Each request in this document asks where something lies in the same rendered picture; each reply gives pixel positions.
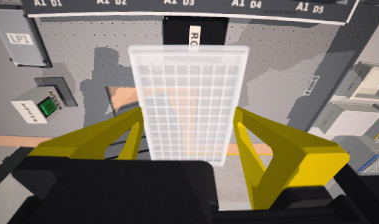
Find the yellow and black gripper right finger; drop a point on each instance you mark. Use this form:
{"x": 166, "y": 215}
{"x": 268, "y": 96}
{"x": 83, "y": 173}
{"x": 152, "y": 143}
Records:
{"x": 300, "y": 159}

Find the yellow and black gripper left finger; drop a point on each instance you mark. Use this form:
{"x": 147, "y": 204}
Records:
{"x": 91, "y": 142}

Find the black flat square pad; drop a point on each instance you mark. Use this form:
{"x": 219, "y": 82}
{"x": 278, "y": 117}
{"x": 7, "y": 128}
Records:
{"x": 194, "y": 30}

